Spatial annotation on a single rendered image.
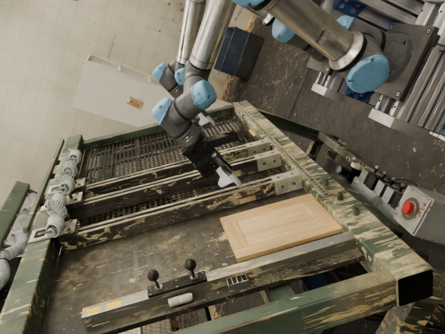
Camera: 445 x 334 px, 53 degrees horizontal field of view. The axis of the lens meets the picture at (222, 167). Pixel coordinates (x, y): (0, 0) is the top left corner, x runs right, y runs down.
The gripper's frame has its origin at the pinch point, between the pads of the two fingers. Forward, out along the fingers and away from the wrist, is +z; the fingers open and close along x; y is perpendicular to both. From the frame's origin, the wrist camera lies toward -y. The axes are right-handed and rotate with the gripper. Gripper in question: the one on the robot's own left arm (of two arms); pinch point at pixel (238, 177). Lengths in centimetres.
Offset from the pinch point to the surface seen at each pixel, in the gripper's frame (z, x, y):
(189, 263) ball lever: 4.8, 13.0, 28.3
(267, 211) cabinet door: 34.3, -28.1, 3.8
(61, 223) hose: -20, -31, 66
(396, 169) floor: 119, -102, -65
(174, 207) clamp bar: 12, -42, 33
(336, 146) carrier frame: 105, -148, -51
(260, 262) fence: 26.2, 7.0, 13.7
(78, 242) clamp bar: -6, -41, 72
